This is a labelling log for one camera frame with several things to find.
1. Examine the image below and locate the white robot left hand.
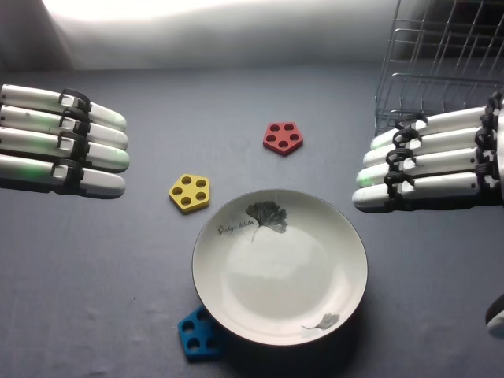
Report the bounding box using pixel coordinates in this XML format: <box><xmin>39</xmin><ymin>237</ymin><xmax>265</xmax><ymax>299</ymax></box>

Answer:
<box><xmin>0</xmin><ymin>83</ymin><xmax>131</xmax><ymax>200</ymax></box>

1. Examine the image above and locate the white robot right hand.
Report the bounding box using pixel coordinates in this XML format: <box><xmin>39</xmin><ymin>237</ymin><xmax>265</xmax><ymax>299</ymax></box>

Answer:
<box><xmin>351</xmin><ymin>91</ymin><xmax>504</xmax><ymax>339</ymax></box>

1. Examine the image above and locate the white ceramic bowl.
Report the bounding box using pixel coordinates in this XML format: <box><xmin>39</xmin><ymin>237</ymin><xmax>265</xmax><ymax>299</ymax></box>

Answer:
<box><xmin>191</xmin><ymin>188</ymin><xmax>369</xmax><ymax>347</ymax></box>

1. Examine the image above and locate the red pentagon block with holes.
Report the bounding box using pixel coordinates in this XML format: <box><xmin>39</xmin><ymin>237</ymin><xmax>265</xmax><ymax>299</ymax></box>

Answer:
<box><xmin>262</xmin><ymin>121</ymin><xmax>305</xmax><ymax>157</ymax></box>

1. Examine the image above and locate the grey table cloth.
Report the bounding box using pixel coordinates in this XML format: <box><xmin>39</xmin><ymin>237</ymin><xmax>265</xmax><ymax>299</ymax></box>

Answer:
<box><xmin>0</xmin><ymin>66</ymin><xmax>504</xmax><ymax>378</ymax></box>

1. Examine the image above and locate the yellow pentagon block with holes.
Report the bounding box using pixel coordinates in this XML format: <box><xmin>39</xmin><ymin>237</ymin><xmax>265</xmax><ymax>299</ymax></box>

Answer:
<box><xmin>168</xmin><ymin>173</ymin><xmax>212</xmax><ymax>214</ymax></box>

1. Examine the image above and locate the blue pentagon block with holes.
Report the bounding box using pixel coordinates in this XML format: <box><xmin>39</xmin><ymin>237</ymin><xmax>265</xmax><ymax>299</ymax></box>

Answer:
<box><xmin>177</xmin><ymin>306</ymin><xmax>228</xmax><ymax>363</ymax></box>

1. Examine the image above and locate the wire dish rack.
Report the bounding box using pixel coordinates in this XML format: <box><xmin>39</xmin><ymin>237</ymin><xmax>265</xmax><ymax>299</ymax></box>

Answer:
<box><xmin>373</xmin><ymin>0</ymin><xmax>504</xmax><ymax>139</ymax></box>

